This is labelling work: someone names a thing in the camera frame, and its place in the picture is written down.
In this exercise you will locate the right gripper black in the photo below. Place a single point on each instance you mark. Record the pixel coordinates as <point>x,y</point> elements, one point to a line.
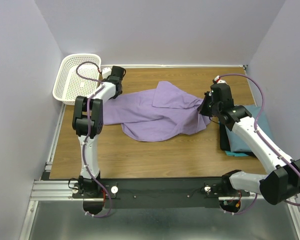
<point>206,106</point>

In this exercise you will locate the purple t shirt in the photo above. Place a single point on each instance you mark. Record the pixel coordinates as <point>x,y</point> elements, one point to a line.
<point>156,115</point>

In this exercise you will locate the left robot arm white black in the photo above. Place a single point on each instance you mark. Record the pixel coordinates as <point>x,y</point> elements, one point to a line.
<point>88,121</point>

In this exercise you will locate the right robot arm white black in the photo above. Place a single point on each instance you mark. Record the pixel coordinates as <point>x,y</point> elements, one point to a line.
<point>282,178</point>

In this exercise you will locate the folded teal t shirt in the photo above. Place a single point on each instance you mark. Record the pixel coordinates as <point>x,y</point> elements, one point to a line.
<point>242,137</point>

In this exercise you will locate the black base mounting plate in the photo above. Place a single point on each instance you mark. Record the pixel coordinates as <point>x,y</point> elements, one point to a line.
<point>105,194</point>

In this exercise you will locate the white plastic laundry basket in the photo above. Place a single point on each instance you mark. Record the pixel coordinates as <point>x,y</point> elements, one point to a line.
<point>68,85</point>

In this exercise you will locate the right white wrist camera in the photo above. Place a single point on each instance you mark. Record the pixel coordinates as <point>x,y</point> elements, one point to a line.
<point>218,80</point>

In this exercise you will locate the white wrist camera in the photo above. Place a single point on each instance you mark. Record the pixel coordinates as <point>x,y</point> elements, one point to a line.
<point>106,72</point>
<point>218,80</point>

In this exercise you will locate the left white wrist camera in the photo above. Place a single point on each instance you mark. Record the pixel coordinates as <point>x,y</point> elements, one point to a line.
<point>106,72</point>

